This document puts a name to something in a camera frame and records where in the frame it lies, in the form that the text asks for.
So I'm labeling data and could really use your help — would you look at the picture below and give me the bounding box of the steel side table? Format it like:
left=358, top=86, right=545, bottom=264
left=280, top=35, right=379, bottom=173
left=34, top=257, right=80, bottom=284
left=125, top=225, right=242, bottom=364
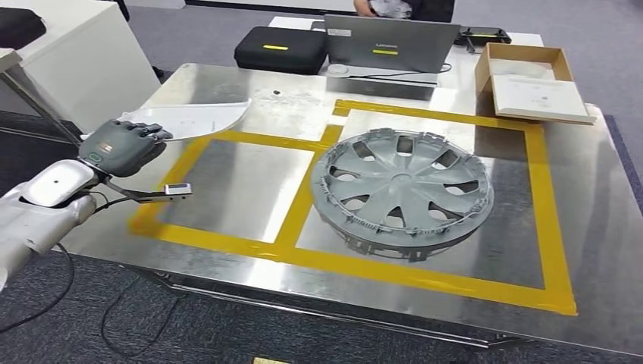
left=0, top=47, right=84, bottom=148

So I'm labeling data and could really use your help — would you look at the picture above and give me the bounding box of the grey laptop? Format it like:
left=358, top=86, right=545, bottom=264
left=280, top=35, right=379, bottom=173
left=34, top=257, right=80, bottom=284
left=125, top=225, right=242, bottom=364
left=318, top=13, right=462, bottom=102

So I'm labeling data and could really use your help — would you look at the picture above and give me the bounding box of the black carrying case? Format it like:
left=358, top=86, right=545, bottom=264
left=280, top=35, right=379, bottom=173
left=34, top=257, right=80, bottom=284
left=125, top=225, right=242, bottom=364
left=0, top=7, right=47, bottom=52

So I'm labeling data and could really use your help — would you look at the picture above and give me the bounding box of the black laptop cable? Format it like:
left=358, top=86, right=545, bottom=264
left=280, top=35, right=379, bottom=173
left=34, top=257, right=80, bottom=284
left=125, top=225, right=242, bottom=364
left=351, top=62, right=453, bottom=81

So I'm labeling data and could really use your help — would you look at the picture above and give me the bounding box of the grey wheel hubcap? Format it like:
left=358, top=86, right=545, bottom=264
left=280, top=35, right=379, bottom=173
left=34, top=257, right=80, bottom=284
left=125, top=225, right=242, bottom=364
left=309, top=127, right=496, bottom=263

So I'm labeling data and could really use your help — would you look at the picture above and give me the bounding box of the white flat box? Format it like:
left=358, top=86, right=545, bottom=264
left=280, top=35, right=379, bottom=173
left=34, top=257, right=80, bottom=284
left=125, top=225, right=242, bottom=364
left=491, top=74, right=599, bottom=126

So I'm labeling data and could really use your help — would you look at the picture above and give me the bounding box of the white curved plastic part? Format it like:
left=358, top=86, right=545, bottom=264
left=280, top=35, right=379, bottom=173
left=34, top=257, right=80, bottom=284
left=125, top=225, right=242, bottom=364
left=80, top=98, right=253, bottom=143

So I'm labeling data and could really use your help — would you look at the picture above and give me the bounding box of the black case yellow label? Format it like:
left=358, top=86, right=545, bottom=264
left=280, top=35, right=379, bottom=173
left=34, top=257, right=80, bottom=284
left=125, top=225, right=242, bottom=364
left=234, top=26, right=328, bottom=77

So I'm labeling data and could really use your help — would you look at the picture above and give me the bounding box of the white cabinet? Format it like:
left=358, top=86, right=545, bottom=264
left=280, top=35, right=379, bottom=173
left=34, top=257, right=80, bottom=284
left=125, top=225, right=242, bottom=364
left=0, top=0, right=162, bottom=134

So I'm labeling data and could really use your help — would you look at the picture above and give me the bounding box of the steel workbench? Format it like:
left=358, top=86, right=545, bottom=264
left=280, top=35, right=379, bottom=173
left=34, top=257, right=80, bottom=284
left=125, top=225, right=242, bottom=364
left=52, top=62, right=643, bottom=359

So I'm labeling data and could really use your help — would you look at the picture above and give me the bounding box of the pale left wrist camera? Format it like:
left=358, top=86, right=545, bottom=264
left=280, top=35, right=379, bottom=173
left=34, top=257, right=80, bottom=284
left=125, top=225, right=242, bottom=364
left=163, top=183, right=193, bottom=199

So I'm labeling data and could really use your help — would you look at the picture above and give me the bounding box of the person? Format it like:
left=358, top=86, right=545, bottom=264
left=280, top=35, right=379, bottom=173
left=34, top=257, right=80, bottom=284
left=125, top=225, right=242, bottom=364
left=353, top=0, right=457, bottom=24

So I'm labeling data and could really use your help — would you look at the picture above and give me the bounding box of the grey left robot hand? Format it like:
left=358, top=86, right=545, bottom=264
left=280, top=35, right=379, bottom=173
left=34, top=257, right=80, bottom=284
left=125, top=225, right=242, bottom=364
left=77, top=118, right=174, bottom=178

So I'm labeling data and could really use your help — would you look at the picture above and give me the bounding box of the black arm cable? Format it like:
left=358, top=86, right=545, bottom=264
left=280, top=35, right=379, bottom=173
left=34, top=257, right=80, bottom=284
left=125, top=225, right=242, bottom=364
left=0, top=242, right=183, bottom=359

